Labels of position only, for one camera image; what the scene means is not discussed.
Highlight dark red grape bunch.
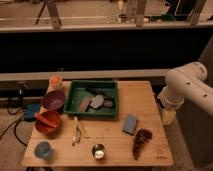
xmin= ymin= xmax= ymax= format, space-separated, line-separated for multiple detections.
xmin=132 ymin=129 xmax=152 ymax=160

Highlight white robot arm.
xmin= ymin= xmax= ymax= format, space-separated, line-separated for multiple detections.
xmin=157 ymin=62 xmax=213 ymax=125

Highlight blue sponge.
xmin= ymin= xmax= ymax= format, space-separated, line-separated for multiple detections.
xmin=122 ymin=115 xmax=138 ymax=135

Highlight black utensil in tray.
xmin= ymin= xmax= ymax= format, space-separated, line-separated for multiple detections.
xmin=85 ymin=87 xmax=115 ymax=108

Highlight green plastic tray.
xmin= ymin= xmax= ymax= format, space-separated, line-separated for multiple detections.
xmin=63 ymin=80 xmax=118 ymax=118

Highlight grey flat block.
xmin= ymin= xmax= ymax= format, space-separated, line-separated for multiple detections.
xmin=90 ymin=95 xmax=104 ymax=109

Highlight small metal cup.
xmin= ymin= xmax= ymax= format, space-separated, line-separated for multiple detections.
xmin=92 ymin=144 xmax=106 ymax=160

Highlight brown flat block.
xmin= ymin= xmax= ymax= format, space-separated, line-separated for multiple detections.
xmin=78 ymin=97 xmax=91 ymax=112

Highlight wooden tongs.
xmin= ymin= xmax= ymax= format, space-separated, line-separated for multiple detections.
xmin=72 ymin=116 xmax=89 ymax=146

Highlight purple bowl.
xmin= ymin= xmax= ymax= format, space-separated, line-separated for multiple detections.
xmin=41 ymin=90 xmax=66 ymax=110

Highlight orange bowl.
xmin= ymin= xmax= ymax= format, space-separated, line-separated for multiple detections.
xmin=34 ymin=111 xmax=61 ymax=135

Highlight orange-lidded small cup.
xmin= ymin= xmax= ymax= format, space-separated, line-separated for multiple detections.
xmin=49 ymin=75 xmax=63 ymax=90

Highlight orange carrot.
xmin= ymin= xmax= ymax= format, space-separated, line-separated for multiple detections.
xmin=35 ymin=113 xmax=57 ymax=128

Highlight blue cup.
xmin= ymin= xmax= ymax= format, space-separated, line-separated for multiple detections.
xmin=34 ymin=141 xmax=52 ymax=160

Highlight blue box on floor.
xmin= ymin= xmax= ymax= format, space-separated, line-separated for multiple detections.
xmin=24 ymin=104 xmax=41 ymax=122

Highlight black cables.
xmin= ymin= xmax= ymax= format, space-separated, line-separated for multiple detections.
xmin=0 ymin=81 xmax=31 ymax=148

